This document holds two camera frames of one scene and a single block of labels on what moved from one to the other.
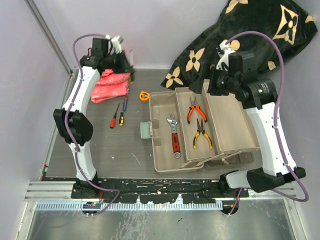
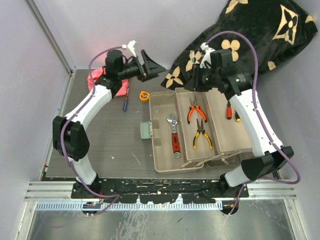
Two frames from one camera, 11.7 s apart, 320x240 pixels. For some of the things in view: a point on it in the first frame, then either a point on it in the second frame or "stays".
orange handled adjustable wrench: x=171 y=118 stays
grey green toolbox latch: x=146 y=129 stays
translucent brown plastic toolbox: x=190 y=131 stays
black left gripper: x=126 y=67 to x=149 y=67
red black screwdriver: x=113 y=120 to x=229 y=111
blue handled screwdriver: x=125 y=104 stays
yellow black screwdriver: x=131 y=81 to x=238 y=118
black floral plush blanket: x=270 y=29 stays
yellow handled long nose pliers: x=198 y=132 stays
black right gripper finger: x=197 y=86 to x=192 y=84
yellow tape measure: x=144 y=96 stays
